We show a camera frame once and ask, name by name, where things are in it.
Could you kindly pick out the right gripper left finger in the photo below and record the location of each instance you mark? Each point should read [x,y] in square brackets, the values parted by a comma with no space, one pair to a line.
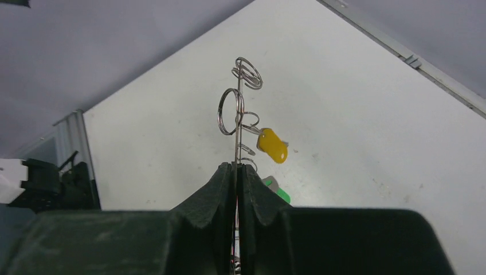
[192,238]

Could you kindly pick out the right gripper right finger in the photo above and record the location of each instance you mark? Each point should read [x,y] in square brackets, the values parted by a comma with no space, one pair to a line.
[277,238]

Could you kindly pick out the green key tag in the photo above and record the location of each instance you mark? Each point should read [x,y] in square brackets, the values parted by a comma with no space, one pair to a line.
[272,183]

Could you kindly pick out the yellow key tag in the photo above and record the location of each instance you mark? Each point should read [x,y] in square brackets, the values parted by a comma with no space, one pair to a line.
[269,143]

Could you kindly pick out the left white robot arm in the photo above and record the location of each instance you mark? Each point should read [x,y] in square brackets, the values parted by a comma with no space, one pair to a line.
[42,186]

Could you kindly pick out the aluminium front rail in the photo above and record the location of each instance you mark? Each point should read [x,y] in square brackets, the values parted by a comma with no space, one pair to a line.
[61,140]

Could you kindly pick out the aluminium rail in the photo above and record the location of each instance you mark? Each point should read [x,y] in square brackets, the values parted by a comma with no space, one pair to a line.
[449,84]
[61,140]

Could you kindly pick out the aluminium right rail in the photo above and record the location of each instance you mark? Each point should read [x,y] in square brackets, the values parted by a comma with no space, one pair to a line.
[449,84]

